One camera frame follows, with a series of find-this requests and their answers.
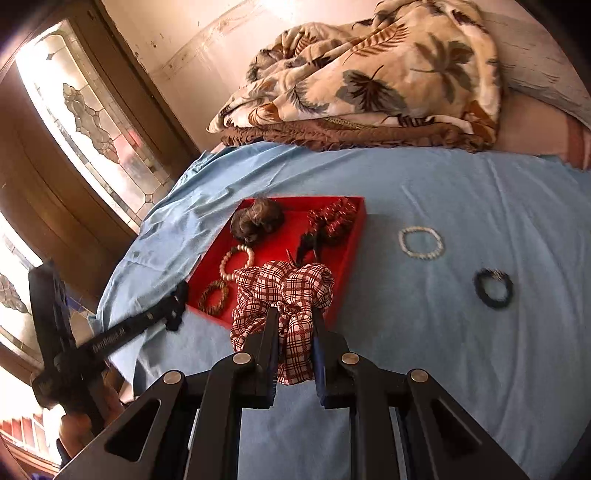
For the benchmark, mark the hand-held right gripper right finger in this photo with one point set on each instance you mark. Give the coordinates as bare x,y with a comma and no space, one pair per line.
318,364

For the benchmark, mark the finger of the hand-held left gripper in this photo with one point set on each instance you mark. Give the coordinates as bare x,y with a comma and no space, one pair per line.
138,323

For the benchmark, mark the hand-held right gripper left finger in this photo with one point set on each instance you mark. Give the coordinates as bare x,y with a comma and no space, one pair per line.
265,350

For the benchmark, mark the red plaid scrunchie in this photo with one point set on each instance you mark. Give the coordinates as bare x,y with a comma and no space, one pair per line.
281,286

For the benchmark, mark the leopard print scrunchie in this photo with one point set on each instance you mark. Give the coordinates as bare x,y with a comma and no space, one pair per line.
205,300

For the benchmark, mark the leaf rhinestone hair clip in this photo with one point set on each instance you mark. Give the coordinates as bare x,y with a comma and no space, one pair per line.
307,244

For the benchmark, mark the red tray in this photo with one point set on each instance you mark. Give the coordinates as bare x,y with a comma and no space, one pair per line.
277,235

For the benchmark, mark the brown hair bun piece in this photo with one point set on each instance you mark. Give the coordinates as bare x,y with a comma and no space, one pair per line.
256,219

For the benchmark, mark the red polka-dot scrunchie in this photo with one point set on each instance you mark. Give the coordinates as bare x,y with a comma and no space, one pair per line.
330,219

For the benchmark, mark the person's left hand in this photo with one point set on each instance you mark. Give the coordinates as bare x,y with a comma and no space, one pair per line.
78,429

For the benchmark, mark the blue cloth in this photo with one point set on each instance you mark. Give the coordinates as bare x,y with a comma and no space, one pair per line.
461,369

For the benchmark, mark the black scrunchie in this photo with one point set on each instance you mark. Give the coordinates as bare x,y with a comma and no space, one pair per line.
482,295

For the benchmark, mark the wooden-framed stained glass window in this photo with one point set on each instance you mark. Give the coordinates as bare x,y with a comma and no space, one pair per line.
92,115

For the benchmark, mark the brown ruffled blanket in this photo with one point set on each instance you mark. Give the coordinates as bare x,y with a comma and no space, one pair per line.
300,134

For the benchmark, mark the leaf print blanket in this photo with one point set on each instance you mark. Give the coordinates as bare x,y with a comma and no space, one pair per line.
369,69

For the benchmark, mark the pink striped bedsheet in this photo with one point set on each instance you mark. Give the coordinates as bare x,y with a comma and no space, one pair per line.
531,134

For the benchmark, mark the grey pillow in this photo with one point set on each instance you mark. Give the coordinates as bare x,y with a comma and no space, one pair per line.
531,60

